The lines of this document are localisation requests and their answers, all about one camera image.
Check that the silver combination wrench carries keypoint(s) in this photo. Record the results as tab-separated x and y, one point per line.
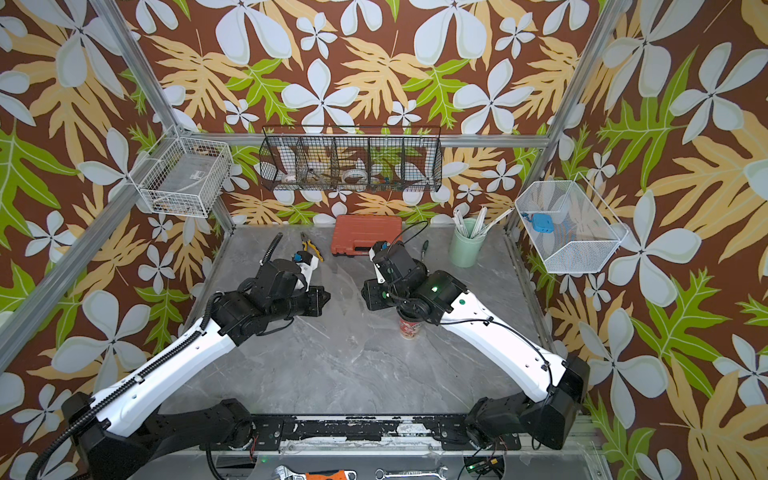
437	473

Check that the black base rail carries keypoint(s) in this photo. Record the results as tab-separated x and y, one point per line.
399	433

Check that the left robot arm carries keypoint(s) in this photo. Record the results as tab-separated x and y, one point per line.
119	429

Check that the mint green cup holder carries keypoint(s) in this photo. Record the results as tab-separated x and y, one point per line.
464	247

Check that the red milk tea cup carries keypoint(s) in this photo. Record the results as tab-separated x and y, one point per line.
410	325

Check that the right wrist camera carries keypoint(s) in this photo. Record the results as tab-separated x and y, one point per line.
378	255

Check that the white mesh basket right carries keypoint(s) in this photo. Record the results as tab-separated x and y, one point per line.
587	230

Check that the orange handled adjustable wrench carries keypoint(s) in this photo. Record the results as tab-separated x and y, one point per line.
285	473

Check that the white wire basket left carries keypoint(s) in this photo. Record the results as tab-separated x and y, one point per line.
182	174

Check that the blue object in basket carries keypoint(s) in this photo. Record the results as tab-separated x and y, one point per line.
540	222

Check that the red plastic tool case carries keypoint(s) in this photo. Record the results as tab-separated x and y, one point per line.
355	235

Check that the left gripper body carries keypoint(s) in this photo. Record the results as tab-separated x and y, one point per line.
282	310

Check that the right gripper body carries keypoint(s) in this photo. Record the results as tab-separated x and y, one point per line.
399	295

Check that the black wire basket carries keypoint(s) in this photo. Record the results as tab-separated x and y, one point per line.
354	158

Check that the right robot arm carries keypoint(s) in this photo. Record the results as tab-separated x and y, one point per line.
552	388

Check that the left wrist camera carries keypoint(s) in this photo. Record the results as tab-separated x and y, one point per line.
307	264

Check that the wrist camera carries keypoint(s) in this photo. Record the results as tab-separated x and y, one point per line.
307	264
378	255

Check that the yellow black pliers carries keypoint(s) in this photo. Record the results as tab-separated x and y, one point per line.
309	246

